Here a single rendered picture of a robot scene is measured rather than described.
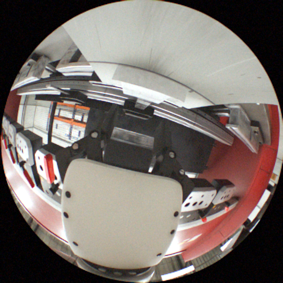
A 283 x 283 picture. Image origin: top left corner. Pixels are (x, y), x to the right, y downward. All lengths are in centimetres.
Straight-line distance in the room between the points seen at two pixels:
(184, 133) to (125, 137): 67
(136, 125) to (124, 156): 52
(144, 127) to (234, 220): 108
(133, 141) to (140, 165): 5
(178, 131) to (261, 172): 80
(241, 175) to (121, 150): 87
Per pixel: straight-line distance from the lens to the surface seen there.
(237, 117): 40
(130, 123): 71
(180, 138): 82
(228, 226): 100
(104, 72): 16
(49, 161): 21
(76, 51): 30
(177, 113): 48
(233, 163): 96
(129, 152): 20
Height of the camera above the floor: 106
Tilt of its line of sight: 9 degrees up
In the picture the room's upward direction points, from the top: 164 degrees counter-clockwise
